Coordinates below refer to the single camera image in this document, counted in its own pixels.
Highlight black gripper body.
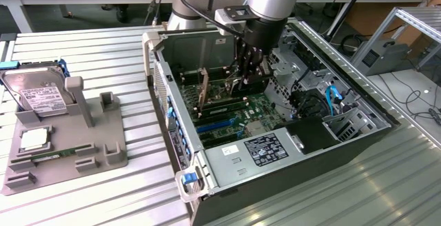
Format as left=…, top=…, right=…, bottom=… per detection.
left=241, top=17, right=289, bottom=55

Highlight graphics card with metal bracket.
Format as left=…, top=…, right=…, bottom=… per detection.
left=196, top=67, right=270, bottom=113

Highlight silver perforated drive cage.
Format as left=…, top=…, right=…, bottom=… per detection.
left=265, top=27, right=345, bottom=103

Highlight green motherboard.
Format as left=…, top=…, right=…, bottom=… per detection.
left=178, top=66, right=287, bottom=149

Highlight silver chipset heatsink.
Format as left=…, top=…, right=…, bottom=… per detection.
left=246, top=121, right=265, bottom=135

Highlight black tripod pole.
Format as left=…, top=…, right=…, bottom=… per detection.
left=325, top=0, right=373, bottom=37

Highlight blue expansion slot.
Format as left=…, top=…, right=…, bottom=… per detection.
left=195, top=119, right=233, bottom=134

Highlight black expansion slot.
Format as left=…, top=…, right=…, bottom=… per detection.
left=200, top=132, right=239, bottom=146

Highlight black plastic shroud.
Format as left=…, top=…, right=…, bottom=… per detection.
left=275, top=117, right=341, bottom=156

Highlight grey computer tower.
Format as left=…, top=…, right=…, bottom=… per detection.
left=351, top=40, right=420, bottom=76

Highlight grey disk bay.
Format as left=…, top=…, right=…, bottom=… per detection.
left=322, top=104, right=392, bottom=144

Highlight grey power supply unit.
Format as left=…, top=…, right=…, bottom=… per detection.
left=203, top=127, right=306, bottom=188

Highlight grey metal box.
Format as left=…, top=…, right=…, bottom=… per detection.
left=350, top=6, right=441, bottom=82

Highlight open black PC case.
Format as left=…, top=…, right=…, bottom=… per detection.
left=142, top=17, right=402, bottom=226

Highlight silver hard disk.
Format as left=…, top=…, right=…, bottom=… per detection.
left=0, top=64, right=75, bottom=118

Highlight blue disk caddy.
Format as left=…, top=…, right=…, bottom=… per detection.
left=0, top=58, right=72, bottom=82

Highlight green RAM stick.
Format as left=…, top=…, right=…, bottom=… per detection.
left=9, top=147, right=90, bottom=164

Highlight grey parts rack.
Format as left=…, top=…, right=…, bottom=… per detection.
left=0, top=76, right=128, bottom=197

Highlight silver CPU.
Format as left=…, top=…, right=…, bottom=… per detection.
left=19, top=129, right=49, bottom=151

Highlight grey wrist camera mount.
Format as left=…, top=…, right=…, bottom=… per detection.
left=214, top=5, right=259, bottom=36

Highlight black wire bundle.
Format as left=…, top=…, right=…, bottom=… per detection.
left=289, top=90, right=327, bottom=120

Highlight blue wire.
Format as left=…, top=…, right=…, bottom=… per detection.
left=323, top=85, right=343, bottom=117

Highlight thin cable with plug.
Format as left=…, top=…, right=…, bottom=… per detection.
left=143, top=0, right=170, bottom=27

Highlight tangled black cables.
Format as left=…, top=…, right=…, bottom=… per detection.
left=377, top=71, right=441, bottom=126

